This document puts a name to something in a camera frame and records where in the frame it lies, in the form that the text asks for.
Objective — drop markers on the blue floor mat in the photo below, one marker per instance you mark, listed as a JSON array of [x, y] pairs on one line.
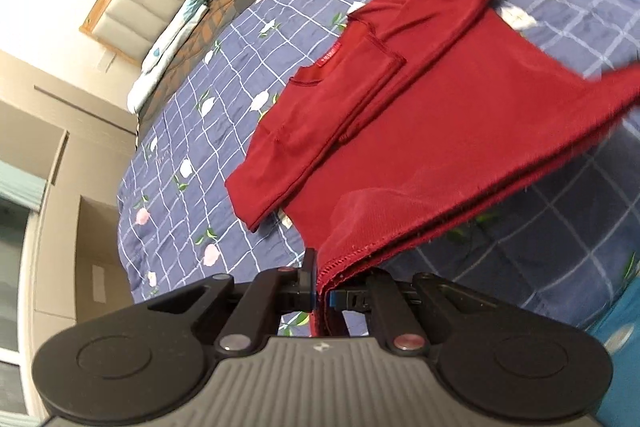
[[619, 333]]

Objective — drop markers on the white flat pillow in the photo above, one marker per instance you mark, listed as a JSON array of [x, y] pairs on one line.
[[152, 69]]

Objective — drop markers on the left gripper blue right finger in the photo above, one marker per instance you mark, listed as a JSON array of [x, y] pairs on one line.
[[386, 305]]

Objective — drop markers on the beige built-in cabinet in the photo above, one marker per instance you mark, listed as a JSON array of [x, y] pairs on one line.
[[80, 146]]

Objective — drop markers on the red long sleeve sweater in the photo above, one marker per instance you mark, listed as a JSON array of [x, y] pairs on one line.
[[423, 114]]

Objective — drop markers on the teal window curtain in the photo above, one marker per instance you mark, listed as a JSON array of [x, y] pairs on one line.
[[21, 187]]

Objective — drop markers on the light blue folded blanket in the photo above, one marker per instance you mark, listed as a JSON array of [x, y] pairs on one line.
[[168, 35]]

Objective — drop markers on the blue floral checked quilt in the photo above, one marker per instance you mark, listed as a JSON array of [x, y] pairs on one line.
[[565, 246]]

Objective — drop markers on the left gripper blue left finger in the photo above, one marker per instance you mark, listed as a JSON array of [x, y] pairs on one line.
[[259, 305]]

